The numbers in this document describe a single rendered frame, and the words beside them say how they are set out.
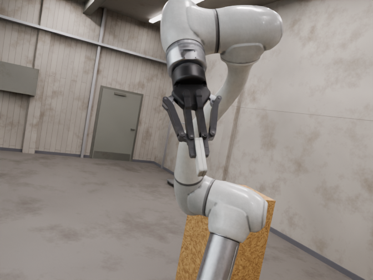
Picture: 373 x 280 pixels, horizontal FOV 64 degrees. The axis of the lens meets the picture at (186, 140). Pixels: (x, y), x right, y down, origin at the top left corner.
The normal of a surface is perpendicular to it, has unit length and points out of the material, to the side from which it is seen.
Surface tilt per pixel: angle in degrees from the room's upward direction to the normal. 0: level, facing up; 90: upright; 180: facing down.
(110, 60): 90
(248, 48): 129
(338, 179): 90
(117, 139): 90
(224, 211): 72
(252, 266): 90
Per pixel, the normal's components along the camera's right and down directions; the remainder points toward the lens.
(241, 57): -0.04, 0.76
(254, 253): 0.36, 0.14
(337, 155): -0.86, -0.12
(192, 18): 0.13, -0.38
